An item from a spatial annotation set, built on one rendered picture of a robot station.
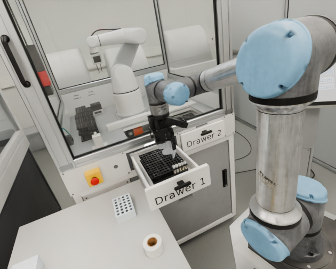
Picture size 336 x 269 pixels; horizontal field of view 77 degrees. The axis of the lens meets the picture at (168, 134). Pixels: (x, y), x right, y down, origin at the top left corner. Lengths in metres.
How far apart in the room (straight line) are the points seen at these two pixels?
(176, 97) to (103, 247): 0.64
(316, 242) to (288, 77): 0.54
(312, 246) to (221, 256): 1.02
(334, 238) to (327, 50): 0.62
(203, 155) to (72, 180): 0.76
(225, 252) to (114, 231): 0.98
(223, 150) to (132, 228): 0.78
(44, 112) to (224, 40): 0.92
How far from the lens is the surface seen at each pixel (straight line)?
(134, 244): 0.92
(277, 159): 0.47
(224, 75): 0.66
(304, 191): 0.67
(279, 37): 0.38
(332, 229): 0.93
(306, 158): 1.70
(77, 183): 1.17
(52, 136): 1.06
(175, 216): 1.54
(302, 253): 0.79
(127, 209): 1.00
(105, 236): 0.99
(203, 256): 1.74
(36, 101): 1.02
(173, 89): 0.67
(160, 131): 0.83
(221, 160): 1.47
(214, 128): 1.28
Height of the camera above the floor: 1.47
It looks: 26 degrees down
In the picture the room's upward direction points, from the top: 11 degrees counter-clockwise
